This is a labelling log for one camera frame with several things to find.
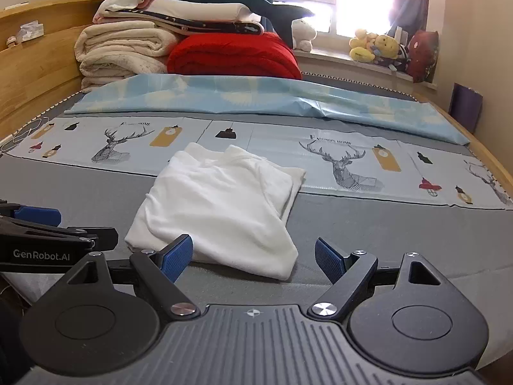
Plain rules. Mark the light blue patterned blanket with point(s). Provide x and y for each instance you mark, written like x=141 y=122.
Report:
x=240 y=96

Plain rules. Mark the white shirt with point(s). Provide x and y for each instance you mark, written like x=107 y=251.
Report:
x=216 y=208

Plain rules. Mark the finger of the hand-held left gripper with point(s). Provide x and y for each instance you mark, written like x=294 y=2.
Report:
x=100 y=237
x=40 y=215

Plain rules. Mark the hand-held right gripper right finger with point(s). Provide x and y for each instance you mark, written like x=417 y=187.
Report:
x=330 y=260

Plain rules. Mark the dark red cushion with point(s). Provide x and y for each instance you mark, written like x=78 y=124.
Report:
x=423 y=56

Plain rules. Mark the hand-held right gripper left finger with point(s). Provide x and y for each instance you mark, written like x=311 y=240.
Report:
x=176 y=256

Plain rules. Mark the white window sill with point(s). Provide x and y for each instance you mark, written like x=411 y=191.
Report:
x=340 y=58

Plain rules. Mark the deer printed bed sheet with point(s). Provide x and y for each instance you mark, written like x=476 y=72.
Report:
x=272 y=144

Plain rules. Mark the pale yellow plush toy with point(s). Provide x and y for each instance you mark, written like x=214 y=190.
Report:
x=360 y=46

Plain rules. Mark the window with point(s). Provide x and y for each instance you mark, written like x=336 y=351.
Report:
x=360 y=4

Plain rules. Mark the grey bed mat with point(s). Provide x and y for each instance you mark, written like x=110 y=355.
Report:
x=360 y=224

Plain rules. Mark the tissue pack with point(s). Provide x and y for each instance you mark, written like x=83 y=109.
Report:
x=31 y=32

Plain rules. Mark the white plush toy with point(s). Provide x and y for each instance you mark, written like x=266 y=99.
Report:
x=302 y=32

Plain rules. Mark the wooden bed frame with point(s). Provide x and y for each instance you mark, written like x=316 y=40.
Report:
x=32 y=72

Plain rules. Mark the red folded quilt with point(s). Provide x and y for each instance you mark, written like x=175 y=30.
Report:
x=232 y=56

